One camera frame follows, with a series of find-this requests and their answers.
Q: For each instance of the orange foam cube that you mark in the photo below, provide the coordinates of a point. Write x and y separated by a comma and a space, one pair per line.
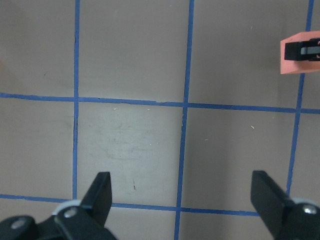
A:
298, 67

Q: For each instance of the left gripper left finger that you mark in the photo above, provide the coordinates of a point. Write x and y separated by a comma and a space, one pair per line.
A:
72, 220

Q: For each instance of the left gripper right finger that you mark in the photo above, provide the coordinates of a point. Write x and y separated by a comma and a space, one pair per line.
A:
286, 218

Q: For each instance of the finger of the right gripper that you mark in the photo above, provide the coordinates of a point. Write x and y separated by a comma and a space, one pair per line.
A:
308, 50

